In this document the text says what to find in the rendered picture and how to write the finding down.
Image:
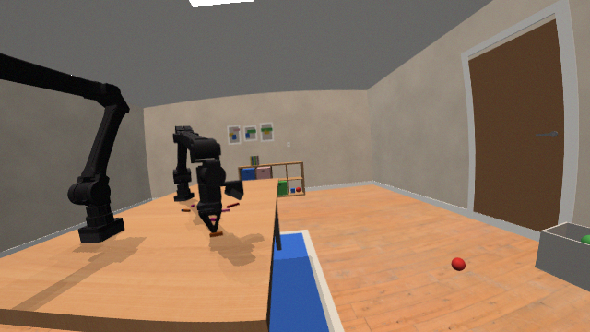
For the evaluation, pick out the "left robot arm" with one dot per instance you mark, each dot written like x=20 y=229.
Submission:
x=210 y=173

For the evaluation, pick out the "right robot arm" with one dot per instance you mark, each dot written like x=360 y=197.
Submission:
x=99 y=216

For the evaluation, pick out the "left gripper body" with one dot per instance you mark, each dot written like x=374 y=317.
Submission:
x=203 y=205

